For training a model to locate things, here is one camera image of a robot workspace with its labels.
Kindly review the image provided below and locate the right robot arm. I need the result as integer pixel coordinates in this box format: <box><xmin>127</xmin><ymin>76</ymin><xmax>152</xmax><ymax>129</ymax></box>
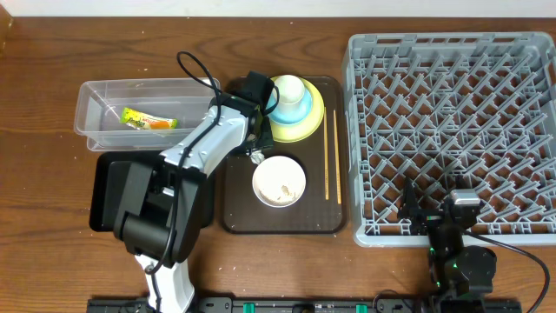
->
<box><xmin>397</xmin><ymin>178</ymin><xmax>497</xmax><ymax>312</ymax></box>

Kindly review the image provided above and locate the white bowl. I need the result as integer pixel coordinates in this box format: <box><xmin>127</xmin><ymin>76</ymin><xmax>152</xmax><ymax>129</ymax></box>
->
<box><xmin>252</xmin><ymin>156</ymin><xmax>307</xmax><ymax>209</ymax></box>

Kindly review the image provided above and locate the black plastic tray bin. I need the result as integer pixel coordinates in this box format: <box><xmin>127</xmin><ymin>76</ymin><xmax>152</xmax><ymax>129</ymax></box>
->
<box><xmin>89</xmin><ymin>150</ymin><xmax>215</xmax><ymax>232</ymax></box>

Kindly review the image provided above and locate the yellow plate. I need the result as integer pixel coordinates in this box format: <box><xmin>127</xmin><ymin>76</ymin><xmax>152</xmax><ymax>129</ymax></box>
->
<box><xmin>268</xmin><ymin>76</ymin><xmax>325</xmax><ymax>143</ymax></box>

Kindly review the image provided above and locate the dark brown serving tray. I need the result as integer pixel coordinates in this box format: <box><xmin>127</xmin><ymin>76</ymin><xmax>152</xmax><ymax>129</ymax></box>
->
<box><xmin>216</xmin><ymin>77</ymin><xmax>348</xmax><ymax>235</ymax></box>

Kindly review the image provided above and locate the pale green cup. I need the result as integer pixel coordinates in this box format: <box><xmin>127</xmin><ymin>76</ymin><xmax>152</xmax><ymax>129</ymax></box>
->
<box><xmin>275</xmin><ymin>75</ymin><xmax>305</xmax><ymax>116</ymax></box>

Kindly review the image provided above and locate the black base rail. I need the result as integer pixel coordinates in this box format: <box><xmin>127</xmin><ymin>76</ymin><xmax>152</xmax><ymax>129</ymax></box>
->
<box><xmin>86</xmin><ymin>296</ymin><xmax>522</xmax><ymax>313</ymax></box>

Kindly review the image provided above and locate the grey dishwasher rack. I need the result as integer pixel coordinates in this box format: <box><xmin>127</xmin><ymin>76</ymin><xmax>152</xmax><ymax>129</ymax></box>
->
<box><xmin>341</xmin><ymin>32</ymin><xmax>555</xmax><ymax>247</ymax></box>

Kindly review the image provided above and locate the white tissue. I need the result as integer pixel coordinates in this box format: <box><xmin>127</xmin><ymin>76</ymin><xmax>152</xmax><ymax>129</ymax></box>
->
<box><xmin>249</xmin><ymin>150</ymin><xmax>265</xmax><ymax>165</ymax></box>

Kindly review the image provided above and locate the light blue saucer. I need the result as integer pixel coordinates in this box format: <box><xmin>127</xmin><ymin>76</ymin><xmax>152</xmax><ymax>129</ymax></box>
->
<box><xmin>268</xmin><ymin>87</ymin><xmax>313</xmax><ymax>125</ymax></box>

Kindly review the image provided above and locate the yellow green snack wrapper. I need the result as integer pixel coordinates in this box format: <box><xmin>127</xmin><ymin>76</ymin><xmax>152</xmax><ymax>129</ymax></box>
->
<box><xmin>120</xmin><ymin>108</ymin><xmax>178</xmax><ymax>130</ymax></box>

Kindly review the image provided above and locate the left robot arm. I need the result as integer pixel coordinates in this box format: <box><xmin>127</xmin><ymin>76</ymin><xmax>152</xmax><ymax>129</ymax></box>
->
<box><xmin>112</xmin><ymin>91</ymin><xmax>279</xmax><ymax>312</ymax></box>

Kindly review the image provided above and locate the clear plastic bin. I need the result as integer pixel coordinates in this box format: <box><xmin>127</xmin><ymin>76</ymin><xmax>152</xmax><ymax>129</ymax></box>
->
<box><xmin>74</xmin><ymin>77</ymin><xmax>214</xmax><ymax>151</ymax></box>

